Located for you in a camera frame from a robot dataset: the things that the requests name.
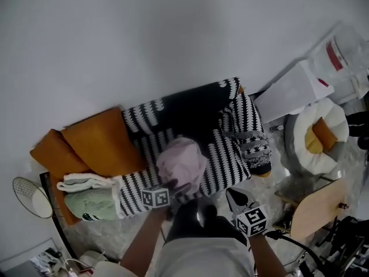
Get white round container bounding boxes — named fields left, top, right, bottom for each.
left=79, top=249, right=123, bottom=277

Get black bag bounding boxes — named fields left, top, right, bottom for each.
left=345, top=111, right=369, bottom=150

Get round light wooden table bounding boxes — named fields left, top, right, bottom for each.
left=290, top=178, right=349, bottom=241

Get person's black trousers legs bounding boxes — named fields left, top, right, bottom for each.
left=165, top=197, right=249, bottom=248

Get person's left forearm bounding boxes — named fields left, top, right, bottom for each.
left=119, top=205, right=171, bottom=271

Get white cardboard box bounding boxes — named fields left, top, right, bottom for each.
left=253, top=59, right=336, bottom=124

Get black equipment stand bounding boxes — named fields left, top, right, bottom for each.
left=298, top=214, right=369, bottom=277

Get crumpled clear plastic sheet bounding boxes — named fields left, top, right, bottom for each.
left=273, top=170, right=335, bottom=209

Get orange pillow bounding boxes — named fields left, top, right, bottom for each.
left=312, top=118, right=338, bottom=153

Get round wire mesh racket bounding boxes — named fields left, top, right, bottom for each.
left=12, top=176, right=54, bottom=220

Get large orange cushion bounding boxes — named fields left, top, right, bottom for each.
left=60, top=106, right=148, bottom=179

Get folded green fleece blanket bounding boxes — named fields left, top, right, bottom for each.
left=63, top=188, right=125, bottom=222

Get grey patterned fringed throw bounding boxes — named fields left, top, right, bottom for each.
left=221, top=128, right=273, bottom=176

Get small orange cushion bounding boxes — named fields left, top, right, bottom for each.
left=29, top=128, right=91, bottom=179

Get clear plastic bag red label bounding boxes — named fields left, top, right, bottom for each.
left=306, top=21, right=369, bottom=105

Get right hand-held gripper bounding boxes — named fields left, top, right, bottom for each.
left=225, top=187, right=270, bottom=238

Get pink cloth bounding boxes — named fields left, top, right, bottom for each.
left=155, top=136, right=209, bottom=204

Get black metal frame bar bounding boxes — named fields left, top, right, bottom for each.
left=39, top=171, right=79, bottom=261

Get black cable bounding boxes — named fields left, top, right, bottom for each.
left=265, top=230, right=328, bottom=271

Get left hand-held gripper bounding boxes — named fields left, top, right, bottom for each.
left=141, top=178, right=193, bottom=211

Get person's right forearm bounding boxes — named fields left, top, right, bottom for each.
left=247, top=231, right=289, bottom=277

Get yellow pillow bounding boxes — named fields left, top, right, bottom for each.
left=304, top=124, right=324, bottom=155

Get black white patterned sofa seat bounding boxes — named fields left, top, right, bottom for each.
left=50, top=76, right=273, bottom=226

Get folded white fleece blanket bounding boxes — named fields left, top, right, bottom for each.
left=56, top=173, right=122, bottom=193

